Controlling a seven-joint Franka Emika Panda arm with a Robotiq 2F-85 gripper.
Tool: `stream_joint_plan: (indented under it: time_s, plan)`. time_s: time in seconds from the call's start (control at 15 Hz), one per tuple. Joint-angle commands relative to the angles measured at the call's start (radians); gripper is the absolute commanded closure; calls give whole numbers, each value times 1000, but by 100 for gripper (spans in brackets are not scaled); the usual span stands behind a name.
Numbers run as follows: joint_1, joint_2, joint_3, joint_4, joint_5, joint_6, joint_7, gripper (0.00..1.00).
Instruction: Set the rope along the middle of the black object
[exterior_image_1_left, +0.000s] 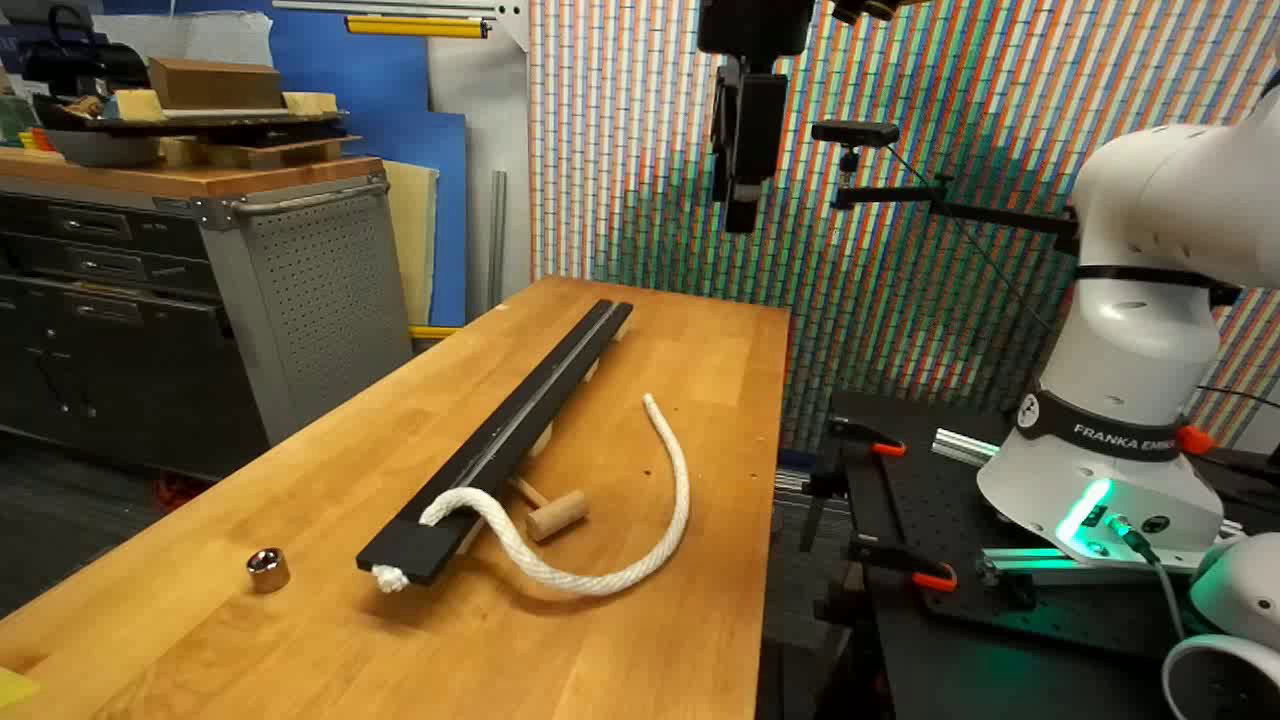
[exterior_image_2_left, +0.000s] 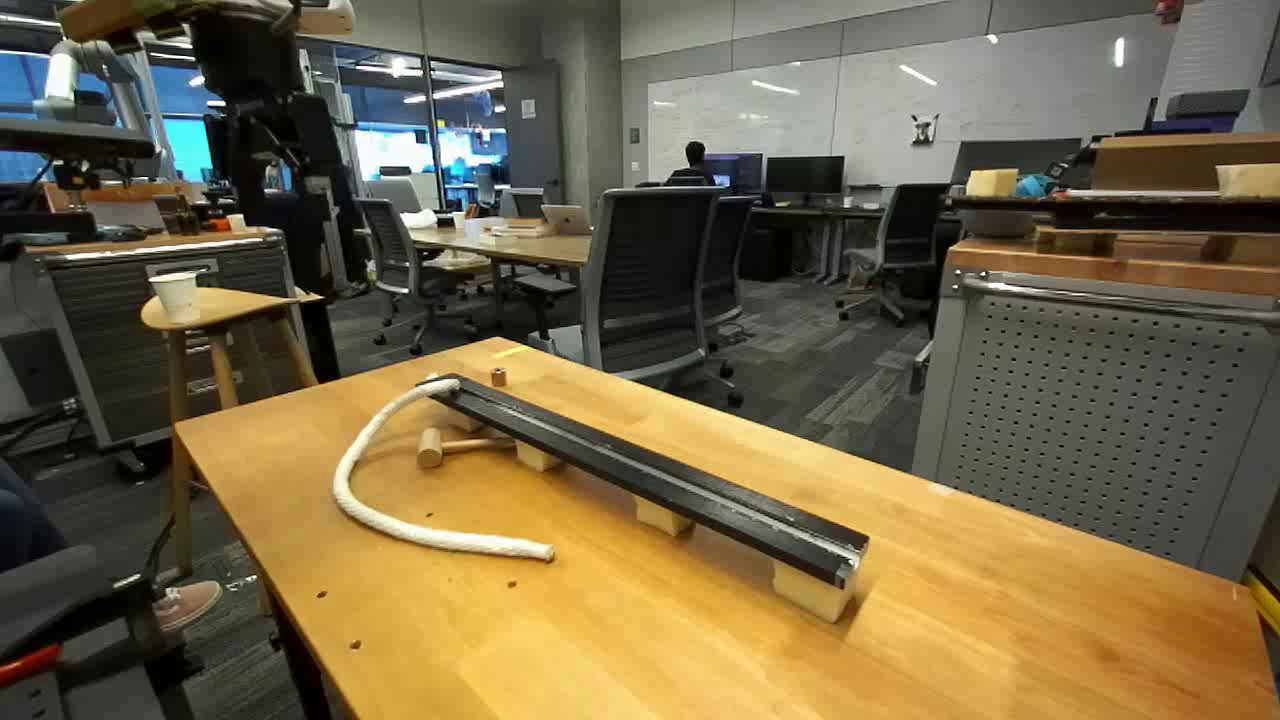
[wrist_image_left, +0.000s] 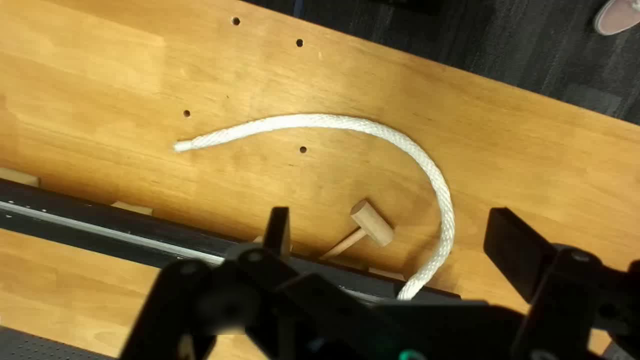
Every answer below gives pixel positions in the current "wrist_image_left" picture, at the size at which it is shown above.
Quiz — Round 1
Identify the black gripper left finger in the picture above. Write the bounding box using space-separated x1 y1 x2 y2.
121 206 372 360

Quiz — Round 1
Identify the small wooden mallet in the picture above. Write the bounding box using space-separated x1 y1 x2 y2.
323 201 396 260

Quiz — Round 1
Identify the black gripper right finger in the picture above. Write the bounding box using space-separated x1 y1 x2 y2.
484 209 640 360

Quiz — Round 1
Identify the black metal rail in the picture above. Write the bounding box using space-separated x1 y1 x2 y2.
0 180 401 300

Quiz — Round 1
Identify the white braided rope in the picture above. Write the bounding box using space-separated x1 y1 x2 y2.
173 113 459 303

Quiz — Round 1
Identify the pink shoe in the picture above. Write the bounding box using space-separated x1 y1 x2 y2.
595 0 640 37

